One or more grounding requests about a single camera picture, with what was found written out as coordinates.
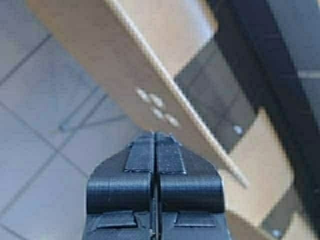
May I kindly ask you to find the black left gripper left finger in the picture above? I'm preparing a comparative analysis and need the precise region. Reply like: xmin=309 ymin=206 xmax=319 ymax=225
xmin=86 ymin=132 xmax=154 ymax=240

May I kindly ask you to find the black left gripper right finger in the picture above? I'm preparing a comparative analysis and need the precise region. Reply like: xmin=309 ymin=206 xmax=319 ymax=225
xmin=155 ymin=132 xmax=224 ymax=240

